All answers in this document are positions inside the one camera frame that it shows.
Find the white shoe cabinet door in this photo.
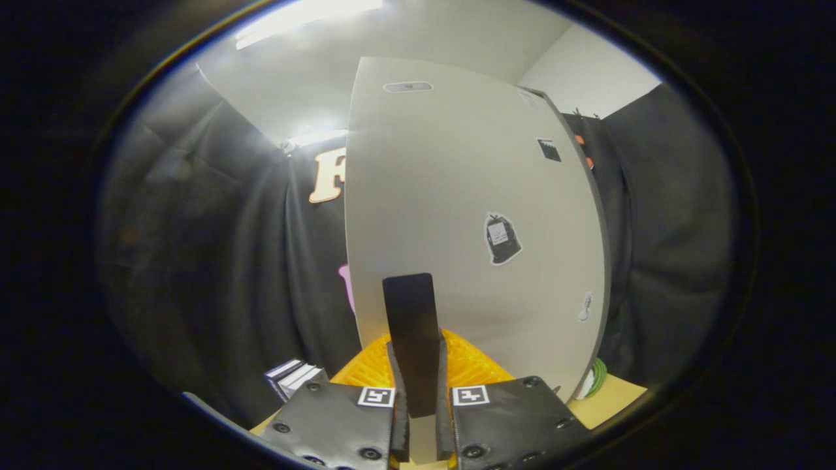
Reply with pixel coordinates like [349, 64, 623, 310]
[344, 55, 606, 404]

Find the blue spine book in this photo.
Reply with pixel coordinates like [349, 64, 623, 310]
[264, 358, 304, 400]

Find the black cabinet door handle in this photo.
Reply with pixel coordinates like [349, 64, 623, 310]
[381, 272, 440, 419]

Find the grey shoe cabinet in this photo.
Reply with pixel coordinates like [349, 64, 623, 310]
[519, 85, 613, 400]

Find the green white striped object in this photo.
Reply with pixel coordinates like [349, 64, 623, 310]
[573, 357, 609, 401]

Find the grey cover book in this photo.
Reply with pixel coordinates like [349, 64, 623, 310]
[278, 364, 329, 400]

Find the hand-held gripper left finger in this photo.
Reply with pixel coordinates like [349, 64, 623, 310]
[258, 333, 411, 470]

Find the black backdrop cloth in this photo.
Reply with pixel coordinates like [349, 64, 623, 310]
[98, 65, 733, 431]

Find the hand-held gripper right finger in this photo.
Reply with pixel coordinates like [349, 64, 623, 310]
[436, 328, 592, 470]

